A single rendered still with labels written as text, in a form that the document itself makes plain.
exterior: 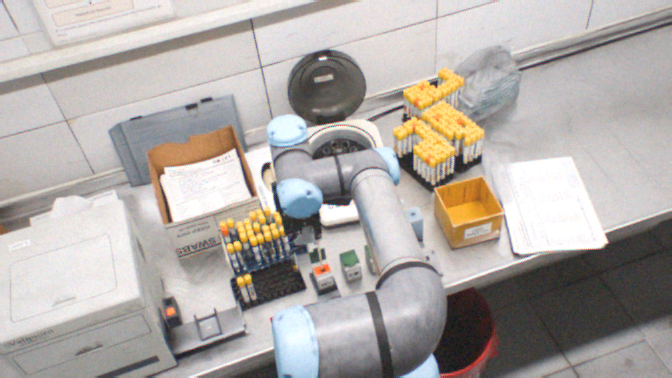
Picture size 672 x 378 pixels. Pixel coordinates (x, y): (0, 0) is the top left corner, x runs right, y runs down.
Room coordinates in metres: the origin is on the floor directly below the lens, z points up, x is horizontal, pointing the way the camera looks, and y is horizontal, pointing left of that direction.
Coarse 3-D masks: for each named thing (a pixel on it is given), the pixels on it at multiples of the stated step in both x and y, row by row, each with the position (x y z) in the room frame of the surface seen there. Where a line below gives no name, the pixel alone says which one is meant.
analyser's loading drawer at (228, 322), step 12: (216, 312) 0.85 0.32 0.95; (228, 312) 0.86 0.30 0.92; (240, 312) 0.85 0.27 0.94; (192, 324) 0.84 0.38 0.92; (204, 324) 0.84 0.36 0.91; (216, 324) 0.84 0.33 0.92; (228, 324) 0.83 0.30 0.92; (240, 324) 0.83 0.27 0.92; (168, 336) 0.82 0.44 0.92; (180, 336) 0.82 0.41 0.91; (192, 336) 0.81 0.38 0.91; (204, 336) 0.81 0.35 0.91; (216, 336) 0.80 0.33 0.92; (180, 348) 0.79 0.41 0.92; (192, 348) 0.79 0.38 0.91
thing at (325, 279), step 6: (312, 264) 0.95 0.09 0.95; (318, 264) 0.94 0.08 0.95; (324, 264) 0.94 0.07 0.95; (312, 270) 0.94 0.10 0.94; (318, 270) 0.93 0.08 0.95; (324, 270) 0.93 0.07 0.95; (330, 270) 0.92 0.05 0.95; (318, 276) 0.91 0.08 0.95; (324, 276) 0.91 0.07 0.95; (330, 276) 0.91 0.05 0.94; (318, 282) 0.90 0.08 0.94; (324, 282) 0.91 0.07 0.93; (330, 282) 0.91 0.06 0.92
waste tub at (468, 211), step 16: (480, 176) 1.14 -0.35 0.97; (448, 192) 1.13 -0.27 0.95; (464, 192) 1.13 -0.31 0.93; (480, 192) 1.14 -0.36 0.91; (448, 208) 1.12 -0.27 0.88; (464, 208) 1.12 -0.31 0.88; (480, 208) 1.11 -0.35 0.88; (496, 208) 1.05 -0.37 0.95; (448, 224) 1.02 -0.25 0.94; (464, 224) 1.00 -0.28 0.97; (480, 224) 1.01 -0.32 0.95; (496, 224) 1.01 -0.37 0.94; (448, 240) 1.02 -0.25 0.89; (464, 240) 1.00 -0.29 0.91; (480, 240) 1.01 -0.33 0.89
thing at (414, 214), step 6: (408, 210) 1.06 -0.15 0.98; (414, 210) 1.06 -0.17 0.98; (408, 216) 1.04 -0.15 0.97; (414, 216) 1.04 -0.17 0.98; (420, 216) 1.04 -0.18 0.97; (414, 222) 1.02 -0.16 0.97; (420, 222) 1.03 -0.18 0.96; (414, 228) 1.02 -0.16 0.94; (420, 228) 1.03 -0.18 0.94; (420, 234) 1.03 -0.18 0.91; (420, 240) 1.03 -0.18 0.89; (420, 246) 1.01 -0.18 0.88
